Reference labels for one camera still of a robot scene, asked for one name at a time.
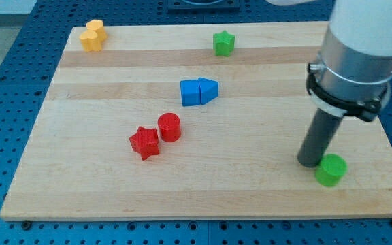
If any red star block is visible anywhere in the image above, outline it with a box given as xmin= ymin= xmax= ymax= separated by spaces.
xmin=129 ymin=127 xmax=159 ymax=161

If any yellow hexagon block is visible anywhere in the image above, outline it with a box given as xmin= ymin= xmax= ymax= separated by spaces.
xmin=86 ymin=19 xmax=108 ymax=42

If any light wooden board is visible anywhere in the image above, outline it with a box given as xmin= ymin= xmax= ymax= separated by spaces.
xmin=0 ymin=22 xmax=392 ymax=221

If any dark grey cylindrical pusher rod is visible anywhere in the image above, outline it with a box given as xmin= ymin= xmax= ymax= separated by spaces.
xmin=297 ymin=109 xmax=343 ymax=168

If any red cylinder block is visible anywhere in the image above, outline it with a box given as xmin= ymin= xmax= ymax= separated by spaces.
xmin=157 ymin=112 xmax=181 ymax=142

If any green cylinder block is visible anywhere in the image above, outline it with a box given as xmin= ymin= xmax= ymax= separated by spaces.
xmin=315 ymin=154 xmax=348 ymax=187

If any yellow heart block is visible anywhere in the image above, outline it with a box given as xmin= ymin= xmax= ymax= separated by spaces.
xmin=79 ymin=30 xmax=102 ymax=52

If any blue cube block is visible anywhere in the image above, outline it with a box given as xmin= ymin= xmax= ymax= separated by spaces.
xmin=180 ymin=80 xmax=201 ymax=107

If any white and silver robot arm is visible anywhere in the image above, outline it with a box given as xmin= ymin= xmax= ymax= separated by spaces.
xmin=297 ymin=0 xmax=392 ymax=167

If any green star block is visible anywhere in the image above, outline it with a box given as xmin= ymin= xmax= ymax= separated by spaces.
xmin=213 ymin=31 xmax=235 ymax=56

